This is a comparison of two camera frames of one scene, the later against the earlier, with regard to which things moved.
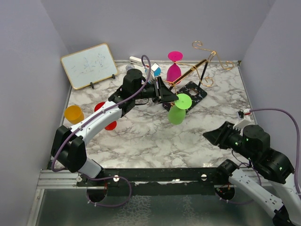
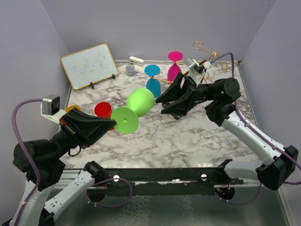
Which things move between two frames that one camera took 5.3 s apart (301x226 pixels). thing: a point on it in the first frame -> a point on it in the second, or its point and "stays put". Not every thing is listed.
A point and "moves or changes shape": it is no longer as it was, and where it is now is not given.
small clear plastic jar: (129, 67) stays put
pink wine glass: (174, 71) stays put
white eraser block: (135, 60) stays put
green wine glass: (177, 113) moves or changes shape
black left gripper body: (151, 91) -> (66, 139)
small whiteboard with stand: (85, 67) stays put
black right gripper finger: (215, 135) -> (174, 91)
